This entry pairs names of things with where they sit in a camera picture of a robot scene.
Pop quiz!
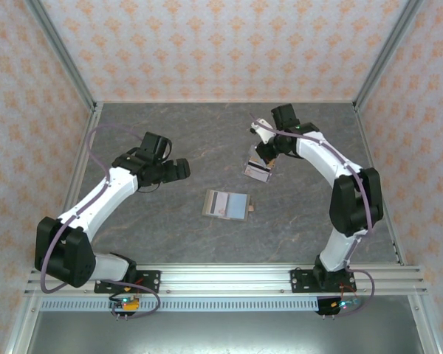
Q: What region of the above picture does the beige card holder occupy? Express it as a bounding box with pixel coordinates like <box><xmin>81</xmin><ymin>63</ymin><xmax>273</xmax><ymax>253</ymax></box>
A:
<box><xmin>201</xmin><ymin>188</ymin><xmax>256</xmax><ymax>223</ymax></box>

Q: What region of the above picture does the pinkish card with dark stripe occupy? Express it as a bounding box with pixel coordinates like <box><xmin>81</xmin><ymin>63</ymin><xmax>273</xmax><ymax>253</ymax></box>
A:
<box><xmin>207</xmin><ymin>190</ymin><xmax>230</xmax><ymax>219</ymax></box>

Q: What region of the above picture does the light blue card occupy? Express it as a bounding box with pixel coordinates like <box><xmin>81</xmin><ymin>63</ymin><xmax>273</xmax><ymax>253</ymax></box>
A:
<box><xmin>227</xmin><ymin>192</ymin><xmax>250</xmax><ymax>221</ymax></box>

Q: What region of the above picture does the pale card with black stripe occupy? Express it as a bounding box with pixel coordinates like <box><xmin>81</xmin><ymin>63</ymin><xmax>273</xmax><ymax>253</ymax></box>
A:
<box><xmin>244</xmin><ymin>164</ymin><xmax>273</xmax><ymax>184</ymax></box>

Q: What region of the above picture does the clear plastic tray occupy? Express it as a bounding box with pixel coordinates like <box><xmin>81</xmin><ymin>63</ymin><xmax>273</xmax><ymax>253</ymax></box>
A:
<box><xmin>242</xmin><ymin>144</ymin><xmax>278</xmax><ymax>184</ymax></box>

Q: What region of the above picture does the left circuit board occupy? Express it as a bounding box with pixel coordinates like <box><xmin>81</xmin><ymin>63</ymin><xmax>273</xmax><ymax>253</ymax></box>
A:
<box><xmin>109</xmin><ymin>294</ymin><xmax>141</xmax><ymax>313</ymax></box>

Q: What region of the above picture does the circuit board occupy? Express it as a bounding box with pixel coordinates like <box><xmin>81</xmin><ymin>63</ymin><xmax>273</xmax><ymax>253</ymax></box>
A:
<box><xmin>330</xmin><ymin>297</ymin><xmax>363</xmax><ymax>311</ymax></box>
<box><xmin>109</xmin><ymin>294</ymin><xmax>141</xmax><ymax>313</ymax></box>

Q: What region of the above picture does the grey metal panel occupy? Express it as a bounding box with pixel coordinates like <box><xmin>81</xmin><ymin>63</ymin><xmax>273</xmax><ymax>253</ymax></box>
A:
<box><xmin>25</xmin><ymin>311</ymin><xmax>425</xmax><ymax>354</ymax></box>

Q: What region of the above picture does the right circuit board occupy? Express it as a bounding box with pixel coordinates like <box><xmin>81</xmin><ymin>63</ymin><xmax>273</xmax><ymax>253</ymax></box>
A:
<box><xmin>330</xmin><ymin>297</ymin><xmax>363</xmax><ymax>311</ymax></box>

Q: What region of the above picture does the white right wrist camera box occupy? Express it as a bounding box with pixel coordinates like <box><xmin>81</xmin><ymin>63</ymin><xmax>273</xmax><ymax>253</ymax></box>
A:
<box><xmin>250</xmin><ymin>117</ymin><xmax>278</xmax><ymax>145</ymax></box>

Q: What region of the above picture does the aluminium side rail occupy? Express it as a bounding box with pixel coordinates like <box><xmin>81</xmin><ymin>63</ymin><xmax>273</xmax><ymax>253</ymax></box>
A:
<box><xmin>354</xmin><ymin>103</ymin><xmax>408</xmax><ymax>267</ymax></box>
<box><xmin>42</xmin><ymin>102</ymin><xmax>104</xmax><ymax>267</ymax></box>

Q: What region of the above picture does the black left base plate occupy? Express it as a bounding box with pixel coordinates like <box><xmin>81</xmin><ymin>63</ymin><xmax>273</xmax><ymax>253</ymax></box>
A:
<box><xmin>93</xmin><ymin>269</ymin><xmax>162</xmax><ymax>295</ymax></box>

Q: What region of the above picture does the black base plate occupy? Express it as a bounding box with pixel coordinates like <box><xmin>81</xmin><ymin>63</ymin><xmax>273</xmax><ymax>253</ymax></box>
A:
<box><xmin>93</xmin><ymin>269</ymin><xmax>162</xmax><ymax>295</ymax></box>
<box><xmin>289</xmin><ymin>268</ymin><xmax>356</xmax><ymax>294</ymax></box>

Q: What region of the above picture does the aluminium mounting rail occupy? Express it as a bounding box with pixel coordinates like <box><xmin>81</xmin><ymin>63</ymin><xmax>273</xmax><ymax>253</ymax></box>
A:
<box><xmin>24</xmin><ymin>263</ymin><xmax>428</xmax><ymax>296</ymax></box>

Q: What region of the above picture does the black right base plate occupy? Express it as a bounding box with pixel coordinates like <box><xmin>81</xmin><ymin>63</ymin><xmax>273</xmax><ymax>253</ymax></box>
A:
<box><xmin>289</xmin><ymin>268</ymin><xmax>356</xmax><ymax>294</ymax></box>

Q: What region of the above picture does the aluminium frame post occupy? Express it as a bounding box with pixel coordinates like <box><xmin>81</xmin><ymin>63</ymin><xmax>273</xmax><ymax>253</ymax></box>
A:
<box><xmin>24</xmin><ymin>0</ymin><xmax>98</xmax><ymax>111</ymax></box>
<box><xmin>353</xmin><ymin>0</ymin><xmax>425</xmax><ymax>111</ymax></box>

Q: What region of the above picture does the grey slotted cable duct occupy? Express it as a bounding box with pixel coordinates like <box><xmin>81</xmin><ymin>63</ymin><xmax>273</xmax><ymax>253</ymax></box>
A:
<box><xmin>39</xmin><ymin>297</ymin><xmax>320</xmax><ymax>313</ymax></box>

